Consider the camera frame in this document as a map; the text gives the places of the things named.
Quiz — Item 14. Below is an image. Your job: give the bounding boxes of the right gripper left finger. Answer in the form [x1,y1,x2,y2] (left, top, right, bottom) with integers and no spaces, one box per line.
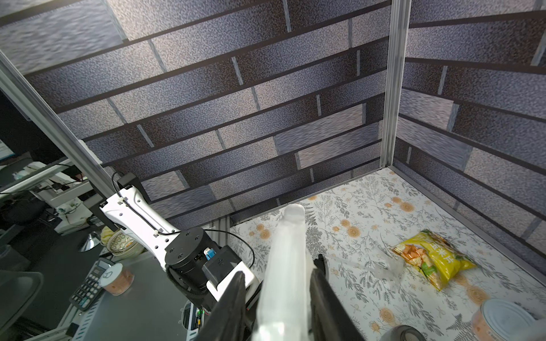
[196,271,246,341]

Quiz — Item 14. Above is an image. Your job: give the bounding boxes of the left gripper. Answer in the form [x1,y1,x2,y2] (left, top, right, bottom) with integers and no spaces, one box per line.
[201,246,260,313]

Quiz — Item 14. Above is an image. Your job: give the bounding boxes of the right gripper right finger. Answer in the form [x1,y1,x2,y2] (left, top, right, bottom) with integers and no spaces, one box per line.
[310,269,364,341]

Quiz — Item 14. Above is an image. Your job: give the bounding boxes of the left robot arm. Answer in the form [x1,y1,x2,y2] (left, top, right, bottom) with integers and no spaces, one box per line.
[85,173,261,312]

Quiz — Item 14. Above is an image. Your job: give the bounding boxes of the grey translucent spray bottle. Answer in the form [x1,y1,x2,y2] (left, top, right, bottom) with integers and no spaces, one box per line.
[380,325,426,341]

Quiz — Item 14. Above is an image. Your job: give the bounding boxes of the cream ceramic bowl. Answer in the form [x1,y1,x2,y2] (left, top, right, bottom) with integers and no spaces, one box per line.
[100,227,144,259]

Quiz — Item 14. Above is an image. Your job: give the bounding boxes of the yellow snack bag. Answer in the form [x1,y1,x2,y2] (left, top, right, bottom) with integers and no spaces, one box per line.
[392,230,477,291]

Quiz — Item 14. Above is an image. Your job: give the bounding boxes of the black calculator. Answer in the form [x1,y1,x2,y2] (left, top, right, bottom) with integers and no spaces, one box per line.
[69,257,115,312]

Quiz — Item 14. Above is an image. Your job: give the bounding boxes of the tin can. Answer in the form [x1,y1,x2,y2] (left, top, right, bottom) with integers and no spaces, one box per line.
[471,298,535,340]

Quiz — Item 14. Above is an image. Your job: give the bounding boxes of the left aluminium frame post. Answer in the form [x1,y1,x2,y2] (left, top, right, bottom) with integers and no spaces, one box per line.
[1,53,115,198]

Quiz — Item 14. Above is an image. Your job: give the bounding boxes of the aluminium frame post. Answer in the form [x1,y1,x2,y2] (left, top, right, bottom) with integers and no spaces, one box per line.
[380,0,412,168]
[1,53,115,198]

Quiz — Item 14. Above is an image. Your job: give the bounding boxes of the right aluminium frame post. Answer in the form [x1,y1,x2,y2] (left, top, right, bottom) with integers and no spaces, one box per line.
[380,0,412,168]

